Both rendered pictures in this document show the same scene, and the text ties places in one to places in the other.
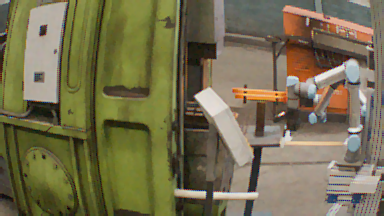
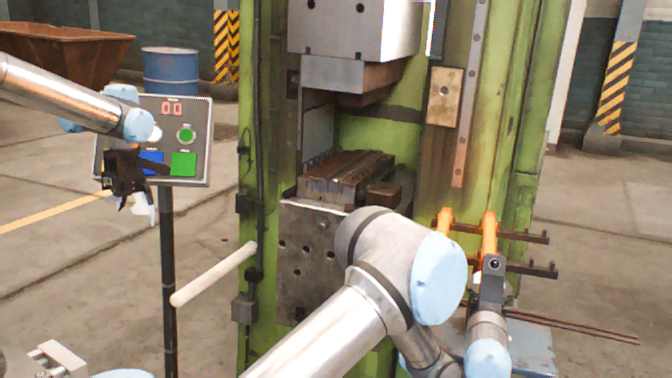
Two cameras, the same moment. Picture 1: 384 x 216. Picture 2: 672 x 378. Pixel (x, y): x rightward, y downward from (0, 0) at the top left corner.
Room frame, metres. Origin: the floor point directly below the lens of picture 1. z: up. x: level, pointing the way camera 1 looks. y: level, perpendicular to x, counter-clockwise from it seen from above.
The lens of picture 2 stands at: (4.10, -1.79, 1.53)
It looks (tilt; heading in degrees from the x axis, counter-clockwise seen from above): 19 degrees down; 98
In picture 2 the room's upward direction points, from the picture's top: 4 degrees clockwise
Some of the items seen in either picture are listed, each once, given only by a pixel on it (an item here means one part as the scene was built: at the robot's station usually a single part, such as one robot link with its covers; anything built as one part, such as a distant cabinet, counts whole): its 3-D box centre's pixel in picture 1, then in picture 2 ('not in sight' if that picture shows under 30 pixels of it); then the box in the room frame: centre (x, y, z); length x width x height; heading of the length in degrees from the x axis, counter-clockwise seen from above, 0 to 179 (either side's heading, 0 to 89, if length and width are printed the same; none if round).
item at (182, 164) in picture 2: not in sight; (183, 165); (3.36, -0.20, 1.01); 0.07 x 0.05 x 0.07; 12
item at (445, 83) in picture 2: not in sight; (444, 97); (4.14, -0.08, 1.27); 0.09 x 0.02 x 0.17; 167
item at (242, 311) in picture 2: not in sight; (245, 309); (3.47, 0.05, 0.36); 0.09 x 0.07 x 0.12; 167
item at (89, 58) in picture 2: not in sight; (48, 63); (-0.99, 5.24, 0.43); 1.89 x 1.20 x 0.85; 167
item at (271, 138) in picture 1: (259, 136); (475, 329); (4.29, -0.41, 0.70); 0.40 x 0.30 x 0.02; 175
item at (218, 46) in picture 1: (180, 45); (356, 68); (3.85, 0.07, 1.32); 0.42 x 0.20 x 0.10; 77
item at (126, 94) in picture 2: (293, 87); (121, 108); (3.35, -0.50, 1.23); 0.09 x 0.08 x 0.11; 70
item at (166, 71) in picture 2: not in sight; (172, 92); (1.30, 4.01, 0.44); 0.59 x 0.59 x 0.88
